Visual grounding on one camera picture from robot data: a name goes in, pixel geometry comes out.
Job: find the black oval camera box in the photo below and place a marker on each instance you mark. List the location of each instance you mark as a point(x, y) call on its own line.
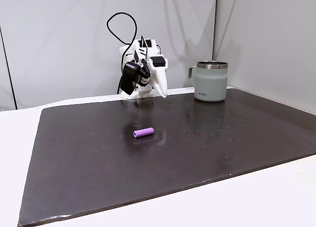
point(129, 76)

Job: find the purple pen grip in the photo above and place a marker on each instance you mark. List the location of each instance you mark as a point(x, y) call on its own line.
point(143, 132)

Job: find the thin black vertical strip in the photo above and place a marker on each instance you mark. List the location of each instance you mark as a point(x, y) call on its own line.
point(8, 69)

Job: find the grey-green steel rimmed mug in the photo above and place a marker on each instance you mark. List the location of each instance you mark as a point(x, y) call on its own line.
point(209, 81)

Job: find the dark brown table mat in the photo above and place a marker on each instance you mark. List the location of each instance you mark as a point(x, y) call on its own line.
point(148, 167)

